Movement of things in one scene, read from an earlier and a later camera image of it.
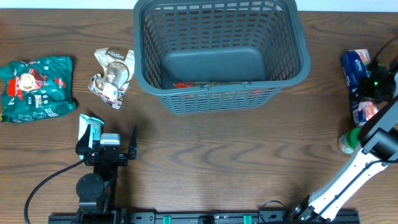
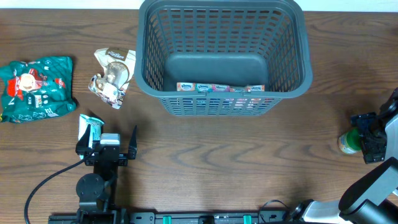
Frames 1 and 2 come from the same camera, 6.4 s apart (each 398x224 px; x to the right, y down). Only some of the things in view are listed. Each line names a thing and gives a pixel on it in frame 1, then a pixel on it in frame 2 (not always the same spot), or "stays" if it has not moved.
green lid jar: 349,141 stays
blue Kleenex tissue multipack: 356,65 to 194,87
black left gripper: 132,153 stays
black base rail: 204,218 stays
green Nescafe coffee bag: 37,89 stays
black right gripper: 370,88 to 370,137
